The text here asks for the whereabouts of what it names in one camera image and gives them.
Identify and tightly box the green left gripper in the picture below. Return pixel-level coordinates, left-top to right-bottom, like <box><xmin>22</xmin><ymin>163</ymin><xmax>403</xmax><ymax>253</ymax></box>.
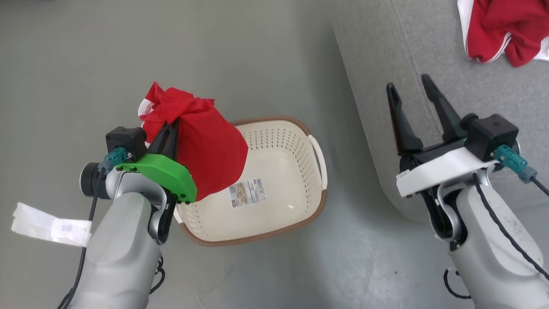
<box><xmin>115</xmin><ymin>120</ymin><xmax>198</xmax><ymax>204</ymax></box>

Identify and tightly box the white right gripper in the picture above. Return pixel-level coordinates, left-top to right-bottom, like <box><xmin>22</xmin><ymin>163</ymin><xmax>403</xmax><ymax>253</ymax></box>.
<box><xmin>386</xmin><ymin>74</ymin><xmax>499</xmax><ymax>199</ymax></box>

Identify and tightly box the red cloth garment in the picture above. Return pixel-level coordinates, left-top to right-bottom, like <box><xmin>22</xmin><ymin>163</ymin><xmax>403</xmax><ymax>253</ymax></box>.
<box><xmin>138</xmin><ymin>82</ymin><xmax>250</xmax><ymax>202</ymax></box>

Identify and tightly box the red garment with white trim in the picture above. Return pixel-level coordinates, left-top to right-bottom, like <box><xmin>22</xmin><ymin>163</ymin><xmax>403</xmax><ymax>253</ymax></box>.
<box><xmin>457</xmin><ymin>0</ymin><xmax>549</xmax><ymax>68</ymax></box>

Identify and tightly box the grey fabric sofa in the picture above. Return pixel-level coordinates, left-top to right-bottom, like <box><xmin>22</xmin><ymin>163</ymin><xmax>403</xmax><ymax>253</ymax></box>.
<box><xmin>332</xmin><ymin>0</ymin><xmax>549</xmax><ymax>224</ymax></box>

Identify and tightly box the printed basket label sticker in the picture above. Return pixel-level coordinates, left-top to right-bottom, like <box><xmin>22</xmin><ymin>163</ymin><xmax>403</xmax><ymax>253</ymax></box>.
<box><xmin>228</xmin><ymin>178</ymin><xmax>268</xmax><ymax>209</ymax></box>

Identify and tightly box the cream perforated laundry basket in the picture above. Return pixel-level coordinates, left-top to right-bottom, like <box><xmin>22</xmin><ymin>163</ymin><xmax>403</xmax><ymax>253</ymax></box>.
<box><xmin>173</xmin><ymin>115</ymin><xmax>329</xmax><ymax>248</ymax></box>

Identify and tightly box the white paper tape strip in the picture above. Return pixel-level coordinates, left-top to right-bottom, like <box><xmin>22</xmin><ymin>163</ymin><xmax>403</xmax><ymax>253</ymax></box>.
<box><xmin>11</xmin><ymin>202</ymin><xmax>93</xmax><ymax>248</ymax></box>

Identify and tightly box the teal left camera connector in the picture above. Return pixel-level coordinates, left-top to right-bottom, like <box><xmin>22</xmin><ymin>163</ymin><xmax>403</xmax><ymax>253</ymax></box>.
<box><xmin>98</xmin><ymin>147</ymin><xmax>128</xmax><ymax>174</ymax></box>

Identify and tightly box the teal camera connector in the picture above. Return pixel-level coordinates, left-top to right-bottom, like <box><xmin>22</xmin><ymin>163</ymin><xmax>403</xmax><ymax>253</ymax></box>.
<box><xmin>493</xmin><ymin>145</ymin><xmax>538</xmax><ymax>185</ymax></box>
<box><xmin>98</xmin><ymin>147</ymin><xmax>128</xmax><ymax>174</ymax></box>

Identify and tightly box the teal right camera connector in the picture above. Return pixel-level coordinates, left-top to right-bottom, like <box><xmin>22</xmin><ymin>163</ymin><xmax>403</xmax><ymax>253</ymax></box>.
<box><xmin>493</xmin><ymin>145</ymin><xmax>538</xmax><ymax>185</ymax></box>

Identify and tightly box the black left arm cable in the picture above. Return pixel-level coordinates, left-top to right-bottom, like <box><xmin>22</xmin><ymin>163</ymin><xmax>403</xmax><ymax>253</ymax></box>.
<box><xmin>57</xmin><ymin>170</ymin><xmax>106</xmax><ymax>309</ymax></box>

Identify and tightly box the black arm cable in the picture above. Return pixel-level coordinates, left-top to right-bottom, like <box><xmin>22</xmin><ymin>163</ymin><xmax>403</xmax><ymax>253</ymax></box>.
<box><xmin>57</xmin><ymin>170</ymin><xmax>106</xmax><ymax>309</ymax></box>
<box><xmin>443</xmin><ymin>172</ymin><xmax>549</xmax><ymax>300</ymax></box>

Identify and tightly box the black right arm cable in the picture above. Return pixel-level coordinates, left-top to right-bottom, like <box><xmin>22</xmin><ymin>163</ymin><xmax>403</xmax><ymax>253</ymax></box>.
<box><xmin>443</xmin><ymin>172</ymin><xmax>549</xmax><ymax>300</ymax></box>

